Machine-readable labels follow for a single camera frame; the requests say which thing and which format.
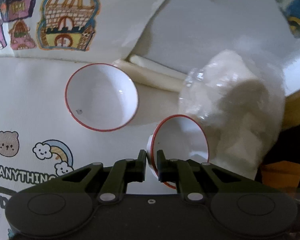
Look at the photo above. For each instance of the orange cloth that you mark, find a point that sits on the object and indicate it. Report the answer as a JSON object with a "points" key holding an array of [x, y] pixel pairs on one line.
{"points": [[283, 175]]}

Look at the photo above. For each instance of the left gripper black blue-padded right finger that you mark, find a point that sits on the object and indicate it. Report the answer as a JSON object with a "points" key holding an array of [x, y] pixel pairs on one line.
{"points": [[180, 173]]}

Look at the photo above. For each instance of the houses drawing paper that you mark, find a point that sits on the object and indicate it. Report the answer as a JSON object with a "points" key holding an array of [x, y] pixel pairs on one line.
{"points": [[73, 30]]}

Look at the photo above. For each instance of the plastic bag of white rolls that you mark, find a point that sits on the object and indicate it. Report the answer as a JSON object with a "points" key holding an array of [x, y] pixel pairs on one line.
{"points": [[238, 98]]}

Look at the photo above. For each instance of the white printed table mat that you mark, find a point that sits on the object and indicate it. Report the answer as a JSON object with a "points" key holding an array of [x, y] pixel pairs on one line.
{"points": [[33, 110]]}

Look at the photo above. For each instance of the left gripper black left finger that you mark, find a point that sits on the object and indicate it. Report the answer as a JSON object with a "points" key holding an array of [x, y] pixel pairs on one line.
{"points": [[121, 174]]}

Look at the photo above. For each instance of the white candle rear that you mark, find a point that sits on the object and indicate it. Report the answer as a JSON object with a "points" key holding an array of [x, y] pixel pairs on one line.
{"points": [[156, 67]]}

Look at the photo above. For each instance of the wooden frame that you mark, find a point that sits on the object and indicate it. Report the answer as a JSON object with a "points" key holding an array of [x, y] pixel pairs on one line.
{"points": [[291, 116]]}

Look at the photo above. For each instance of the white red-rimmed bowl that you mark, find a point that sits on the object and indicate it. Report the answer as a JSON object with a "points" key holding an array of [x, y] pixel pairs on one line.
{"points": [[179, 137], [101, 97]]}

